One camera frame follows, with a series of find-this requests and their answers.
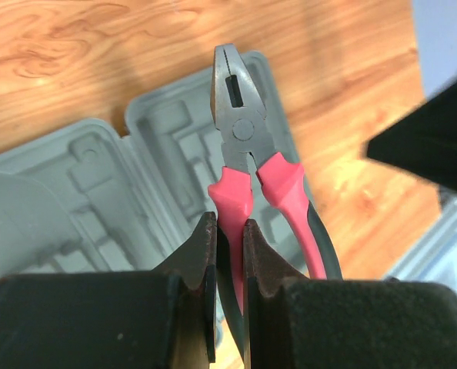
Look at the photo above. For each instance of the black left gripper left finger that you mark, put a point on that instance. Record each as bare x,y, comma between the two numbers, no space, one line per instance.
162,318

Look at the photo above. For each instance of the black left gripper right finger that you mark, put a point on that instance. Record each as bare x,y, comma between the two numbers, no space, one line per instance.
292,321

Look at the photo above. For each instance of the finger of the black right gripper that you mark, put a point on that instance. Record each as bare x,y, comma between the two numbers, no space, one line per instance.
424,142

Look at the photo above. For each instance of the grey plastic tool case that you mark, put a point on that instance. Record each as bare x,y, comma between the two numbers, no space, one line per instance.
84,200

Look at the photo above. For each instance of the pink black pliers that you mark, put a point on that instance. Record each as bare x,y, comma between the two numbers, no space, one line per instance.
239,113

